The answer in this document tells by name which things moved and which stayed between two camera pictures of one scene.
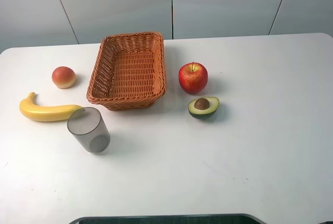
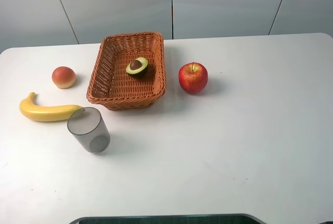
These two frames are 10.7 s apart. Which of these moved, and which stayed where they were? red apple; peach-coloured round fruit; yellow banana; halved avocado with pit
Moved: halved avocado with pit
Stayed: yellow banana; red apple; peach-coloured round fruit
